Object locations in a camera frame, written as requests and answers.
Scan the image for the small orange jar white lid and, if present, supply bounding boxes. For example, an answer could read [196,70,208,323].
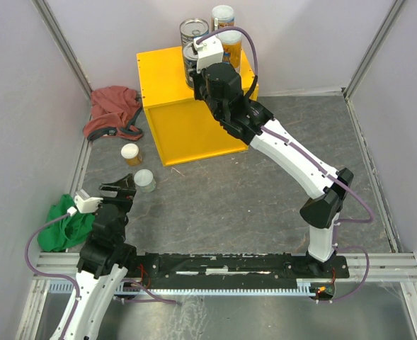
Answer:
[120,143,142,166]

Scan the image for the blue soup can front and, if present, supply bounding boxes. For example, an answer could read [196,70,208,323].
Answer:
[182,42,198,89]

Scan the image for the blue soup can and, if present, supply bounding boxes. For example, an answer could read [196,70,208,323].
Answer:
[179,18,209,47]
[182,42,198,89]

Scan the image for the orange snack can with spoon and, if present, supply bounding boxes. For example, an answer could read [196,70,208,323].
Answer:
[217,30,242,72]

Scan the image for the tall snack can with spoon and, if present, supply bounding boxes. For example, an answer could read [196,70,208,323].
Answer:
[211,5,235,30]

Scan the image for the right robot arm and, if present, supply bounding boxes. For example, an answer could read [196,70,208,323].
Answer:
[190,63,353,277]

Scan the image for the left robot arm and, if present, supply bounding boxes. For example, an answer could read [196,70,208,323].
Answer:
[51,174,138,339]

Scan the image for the yellow wooden box counter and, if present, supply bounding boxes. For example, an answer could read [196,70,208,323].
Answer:
[137,47,248,166]

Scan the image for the green crumpled cloth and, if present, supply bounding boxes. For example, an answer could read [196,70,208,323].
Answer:
[37,194,95,252]

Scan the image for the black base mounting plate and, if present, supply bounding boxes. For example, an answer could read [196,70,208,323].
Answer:
[122,252,350,290]

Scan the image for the red crumpled cloth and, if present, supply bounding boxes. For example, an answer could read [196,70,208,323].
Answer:
[83,86,144,142]

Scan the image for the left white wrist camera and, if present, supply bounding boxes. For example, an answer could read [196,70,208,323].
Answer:
[67,189,103,216]

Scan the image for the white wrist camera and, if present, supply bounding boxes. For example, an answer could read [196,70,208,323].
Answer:
[67,189,103,216]
[193,36,224,74]

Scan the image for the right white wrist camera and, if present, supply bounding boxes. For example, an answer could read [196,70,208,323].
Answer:
[193,36,224,74]

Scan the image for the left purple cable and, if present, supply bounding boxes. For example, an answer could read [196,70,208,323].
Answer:
[25,212,179,340]

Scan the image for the right aluminium corner post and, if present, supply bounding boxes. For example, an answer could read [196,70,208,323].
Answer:
[342,0,407,98]

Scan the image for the aluminium corner post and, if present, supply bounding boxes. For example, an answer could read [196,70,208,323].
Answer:
[342,0,407,98]
[30,0,93,101]

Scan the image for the left aluminium corner post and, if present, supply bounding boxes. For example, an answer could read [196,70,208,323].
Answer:
[30,0,93,101]

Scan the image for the light blue cable duct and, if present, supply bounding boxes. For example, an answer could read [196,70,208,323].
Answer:
[48,278,317,297]

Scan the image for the aluminium front frame rail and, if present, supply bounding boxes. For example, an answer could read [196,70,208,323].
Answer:
[17,248,417,339]

